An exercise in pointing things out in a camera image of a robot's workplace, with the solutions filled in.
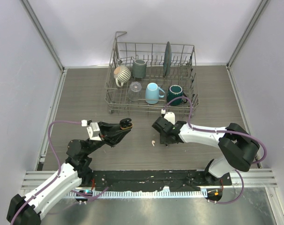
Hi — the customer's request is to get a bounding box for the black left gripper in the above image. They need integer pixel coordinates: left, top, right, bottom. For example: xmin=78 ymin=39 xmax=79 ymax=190
xmin=84 ymin=121 xmax=130 ymax=156

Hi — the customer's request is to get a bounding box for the black earbud charging case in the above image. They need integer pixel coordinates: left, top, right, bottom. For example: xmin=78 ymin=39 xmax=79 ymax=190
xmin=120 ymin=118 xmax=133 ymax=130

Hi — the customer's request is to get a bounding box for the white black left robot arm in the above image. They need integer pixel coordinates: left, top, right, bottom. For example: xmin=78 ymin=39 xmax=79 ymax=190
xmin=7 ymin=118 xmax=133 ymax=225

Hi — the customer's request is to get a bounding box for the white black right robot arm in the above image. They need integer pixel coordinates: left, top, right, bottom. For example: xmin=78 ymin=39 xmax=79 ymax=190
xmin=152 ymin=117 xmax=260 ymax=185

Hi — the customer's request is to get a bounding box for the clear drinking glass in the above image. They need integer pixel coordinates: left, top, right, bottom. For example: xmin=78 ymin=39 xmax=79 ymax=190
xmin=127 ymin=82 xmax=142 ymax=101

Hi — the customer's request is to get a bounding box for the dark green mug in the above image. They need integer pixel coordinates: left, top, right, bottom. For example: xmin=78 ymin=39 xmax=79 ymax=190
xmin=166 ymin=85 xmax=187 ymax=106

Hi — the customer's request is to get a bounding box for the light blue mug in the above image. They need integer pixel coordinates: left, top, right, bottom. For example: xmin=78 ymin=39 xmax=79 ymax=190
xmin=145 ymin=82 xmax=165 ymax=105

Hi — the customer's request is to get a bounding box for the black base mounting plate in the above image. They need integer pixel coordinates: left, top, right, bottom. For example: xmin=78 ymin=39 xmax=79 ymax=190
xmin=86 ymin=170 xmax=232 ymax=192

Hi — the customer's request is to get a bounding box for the striped beige mug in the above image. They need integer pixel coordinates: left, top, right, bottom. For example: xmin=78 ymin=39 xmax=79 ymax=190
xmin=113 ymin=66 xmax=131 ymax=88

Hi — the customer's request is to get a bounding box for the grey green cup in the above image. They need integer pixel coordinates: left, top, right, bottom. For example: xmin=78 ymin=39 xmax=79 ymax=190
xmin=132 ymin=59 xmax=147 ymax=78

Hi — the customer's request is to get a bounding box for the dark green plate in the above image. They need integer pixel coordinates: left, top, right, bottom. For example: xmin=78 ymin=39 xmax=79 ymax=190
xmin=163 ymin=41 xmax=172 ymax=77

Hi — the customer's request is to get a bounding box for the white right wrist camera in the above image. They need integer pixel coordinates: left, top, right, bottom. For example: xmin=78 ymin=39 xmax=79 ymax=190
xmin=161 ymin=109 xmax=175 ymax=125

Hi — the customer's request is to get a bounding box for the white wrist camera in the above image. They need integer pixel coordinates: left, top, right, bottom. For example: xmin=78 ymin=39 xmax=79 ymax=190
xmin=161 ymin=109 xmax=175 ymax=125
xmin=81 ymin=120 xmax=101 ymax=141

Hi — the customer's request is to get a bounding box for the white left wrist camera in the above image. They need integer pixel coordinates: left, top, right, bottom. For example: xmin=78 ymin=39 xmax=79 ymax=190
xmin=81 ymin=120 xmax=101 ymax=141

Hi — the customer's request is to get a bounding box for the metal wire dish rack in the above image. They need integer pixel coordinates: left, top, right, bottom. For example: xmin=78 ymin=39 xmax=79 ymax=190
xmin=105 ymin=31 xmax=199 ymax=113

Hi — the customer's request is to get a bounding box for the white slotted cable duct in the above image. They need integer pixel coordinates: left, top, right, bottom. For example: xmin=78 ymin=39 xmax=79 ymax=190
xmin=64 ymin=190 xmax=208 ymax=199

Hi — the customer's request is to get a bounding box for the aluminium frame rail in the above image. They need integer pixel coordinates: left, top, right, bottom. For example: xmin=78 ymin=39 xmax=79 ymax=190
xmin=20 ymin=0 xmax=64 ymax=72

